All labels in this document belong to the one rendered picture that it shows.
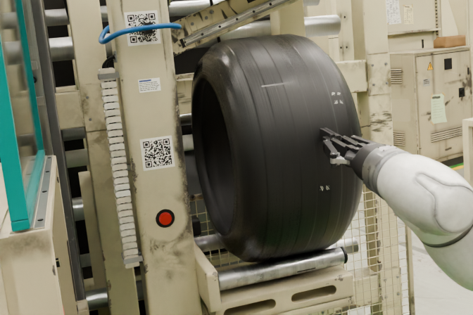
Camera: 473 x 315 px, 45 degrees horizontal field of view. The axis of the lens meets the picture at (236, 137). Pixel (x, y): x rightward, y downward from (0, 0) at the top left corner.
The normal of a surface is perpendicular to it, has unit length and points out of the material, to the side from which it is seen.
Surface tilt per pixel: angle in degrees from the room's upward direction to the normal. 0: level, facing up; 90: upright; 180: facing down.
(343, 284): 90
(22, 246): 90
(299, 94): 58
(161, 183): 90
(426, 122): 90
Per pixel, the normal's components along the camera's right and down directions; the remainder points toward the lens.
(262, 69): 0.13, -0.64
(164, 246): 0.29, 0.12
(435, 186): -0.48, -0.59
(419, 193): -0.80, -0.29
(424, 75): 0.52, 0.08
